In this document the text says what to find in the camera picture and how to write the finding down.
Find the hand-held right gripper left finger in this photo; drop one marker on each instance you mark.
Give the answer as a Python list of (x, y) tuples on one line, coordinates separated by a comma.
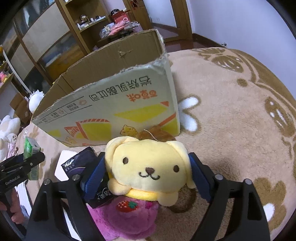
[(94, 177)]

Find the purple strawberry plush toy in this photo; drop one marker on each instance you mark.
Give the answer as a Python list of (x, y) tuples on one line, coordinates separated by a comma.
[(129, 222)]

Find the pink striped cloth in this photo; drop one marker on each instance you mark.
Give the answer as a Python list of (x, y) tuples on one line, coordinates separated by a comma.
[(11, 150)]

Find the person's left hand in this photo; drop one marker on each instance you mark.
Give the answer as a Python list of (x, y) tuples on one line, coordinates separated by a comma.
[(15, 206)]

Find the wooden wardrobe with glass doors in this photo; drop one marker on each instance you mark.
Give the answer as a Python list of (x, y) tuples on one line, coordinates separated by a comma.
[(39, 44)]

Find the yellow dog plush toy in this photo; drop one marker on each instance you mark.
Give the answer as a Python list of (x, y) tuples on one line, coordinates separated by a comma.
[(143, 160)]

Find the white crowned plush toy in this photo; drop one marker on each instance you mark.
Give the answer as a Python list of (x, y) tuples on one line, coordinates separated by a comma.
[(35, 100)]

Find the dark purple tissue packet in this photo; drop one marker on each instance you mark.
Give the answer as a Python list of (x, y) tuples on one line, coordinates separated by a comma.
[(78, 162)]

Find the wooden bookshelf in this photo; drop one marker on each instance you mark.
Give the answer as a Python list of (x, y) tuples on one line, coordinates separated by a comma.
[(92, 20)]

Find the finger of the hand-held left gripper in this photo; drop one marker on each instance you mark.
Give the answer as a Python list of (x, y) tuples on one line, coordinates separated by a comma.
[(34, 160), (11, 162)]

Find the white paper packet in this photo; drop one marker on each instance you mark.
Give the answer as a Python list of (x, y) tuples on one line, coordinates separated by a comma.
[(60, 169)]

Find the wooden door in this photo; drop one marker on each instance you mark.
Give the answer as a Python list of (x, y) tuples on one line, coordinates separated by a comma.
[(161, 16)]

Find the brown cardboard box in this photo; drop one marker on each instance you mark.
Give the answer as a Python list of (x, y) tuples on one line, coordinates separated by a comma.
[(22, 107)]

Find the pink cloth pouch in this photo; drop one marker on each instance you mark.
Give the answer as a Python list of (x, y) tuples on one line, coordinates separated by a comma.
[(115, 29)]

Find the red box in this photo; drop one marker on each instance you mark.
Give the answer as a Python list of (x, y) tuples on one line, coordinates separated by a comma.
[(120, 16)]

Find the printed cardboard box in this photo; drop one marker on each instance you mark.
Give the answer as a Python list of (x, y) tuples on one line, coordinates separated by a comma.
[(104, 99)]

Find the white cat plush toy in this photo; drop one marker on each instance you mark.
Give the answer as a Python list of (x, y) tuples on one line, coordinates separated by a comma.
[(8, 129)]

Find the green drink carton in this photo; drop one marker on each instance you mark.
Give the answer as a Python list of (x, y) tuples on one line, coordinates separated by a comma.
[(30, 146)]

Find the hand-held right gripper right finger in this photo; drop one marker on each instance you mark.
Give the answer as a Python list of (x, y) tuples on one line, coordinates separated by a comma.
[(199, 177)]

